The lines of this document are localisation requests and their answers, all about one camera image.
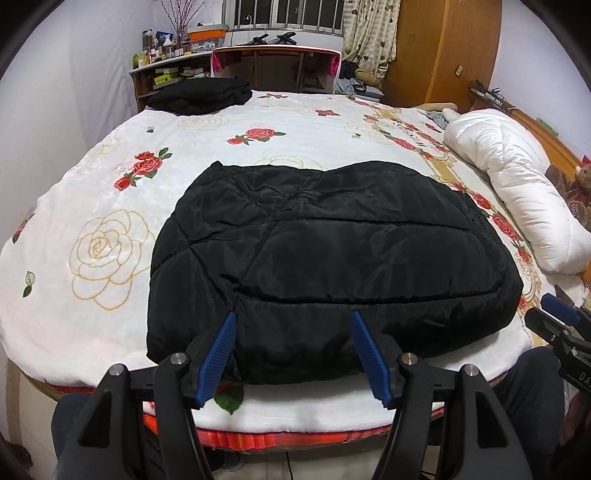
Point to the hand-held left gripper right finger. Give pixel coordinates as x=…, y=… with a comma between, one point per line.
x=374, y=364

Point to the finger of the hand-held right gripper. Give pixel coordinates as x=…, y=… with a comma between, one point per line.
x=561, y=308
x=547, y=327

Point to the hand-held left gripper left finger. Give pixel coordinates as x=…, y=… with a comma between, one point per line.
x=217, y=360

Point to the black hooded puffer jacket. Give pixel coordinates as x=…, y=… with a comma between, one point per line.
x=323, y=258

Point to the pile of clothes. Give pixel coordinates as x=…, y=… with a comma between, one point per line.
x=355, y=85

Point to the person's right leg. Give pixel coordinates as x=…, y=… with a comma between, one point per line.
x=531, y=392

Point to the bed with red striped edge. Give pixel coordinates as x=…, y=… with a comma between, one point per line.
x=277, y=438

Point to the brown teddy bear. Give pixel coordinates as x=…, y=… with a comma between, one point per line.
x=579, y=189

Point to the white duvet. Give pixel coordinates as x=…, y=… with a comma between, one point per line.
x=508, y=157

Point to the wooden headboard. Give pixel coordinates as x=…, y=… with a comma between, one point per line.
x=561, y=143

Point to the green packet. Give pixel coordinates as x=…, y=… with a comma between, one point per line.
x=546, y=127

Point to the white rose-print blanket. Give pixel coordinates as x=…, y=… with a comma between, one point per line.
x=92, y=194

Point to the black power strip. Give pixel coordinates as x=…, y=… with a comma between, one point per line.
x=491, y=97

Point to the grey cloth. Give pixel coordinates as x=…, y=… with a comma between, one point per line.
x=438, y=120

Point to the tan cloth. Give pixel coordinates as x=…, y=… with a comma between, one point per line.
x=434, y=107

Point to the folded black garment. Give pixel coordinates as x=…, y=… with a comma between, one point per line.
x=198, y=94

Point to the low wooden shelf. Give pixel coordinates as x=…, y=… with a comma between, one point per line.
x=161, y=81

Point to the wooden wardrobe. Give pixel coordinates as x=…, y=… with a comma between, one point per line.
x=438, y=50

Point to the white-edged wooden desk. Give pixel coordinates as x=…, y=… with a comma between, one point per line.
x=272, y=69

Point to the cluster of bottles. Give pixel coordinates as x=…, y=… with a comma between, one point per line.
x=157, y=50

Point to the black folding stand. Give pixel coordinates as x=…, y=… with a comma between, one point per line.
x=258, y=40
x=284, y=39

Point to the clear box with orange lid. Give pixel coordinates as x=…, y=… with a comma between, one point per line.
x=207, y=37

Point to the heart-print curtain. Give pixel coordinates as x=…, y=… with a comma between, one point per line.
x=369, y=32

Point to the pink blossom branches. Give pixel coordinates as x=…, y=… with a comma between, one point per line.
x=178, y=18

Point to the barred window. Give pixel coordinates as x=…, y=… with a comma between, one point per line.
x=286, y=16

